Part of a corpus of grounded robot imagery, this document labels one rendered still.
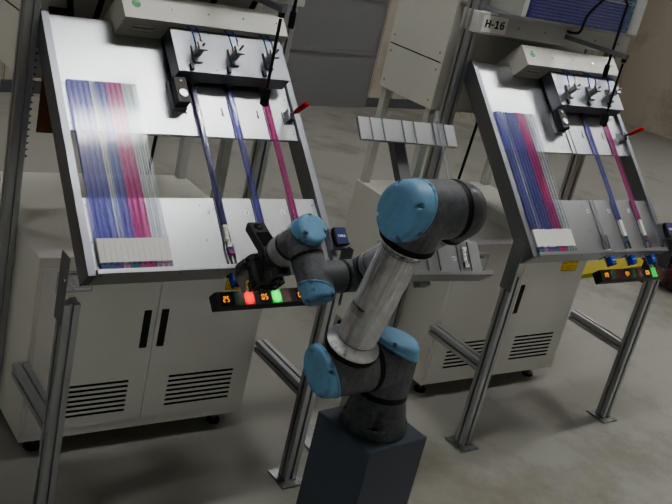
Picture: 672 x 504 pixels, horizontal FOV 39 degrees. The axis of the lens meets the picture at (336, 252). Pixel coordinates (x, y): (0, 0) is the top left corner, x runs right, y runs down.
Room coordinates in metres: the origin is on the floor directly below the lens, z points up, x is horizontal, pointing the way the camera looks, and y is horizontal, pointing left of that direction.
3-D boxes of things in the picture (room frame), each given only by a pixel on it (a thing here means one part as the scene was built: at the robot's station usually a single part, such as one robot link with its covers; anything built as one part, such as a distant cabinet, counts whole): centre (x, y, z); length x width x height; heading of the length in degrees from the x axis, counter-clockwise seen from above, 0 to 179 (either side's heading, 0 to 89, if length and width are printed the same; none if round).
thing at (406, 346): (1.87, -0.17, 0.72); 0.13 x 0.12 x 0.14; 130
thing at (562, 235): (3.41, -0.61, 0.65); 1.01 x 0.73 x 1.29; 38
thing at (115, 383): (2.64, 0.65, 0.31); 0.70 x 0.65 x 0.62; 128
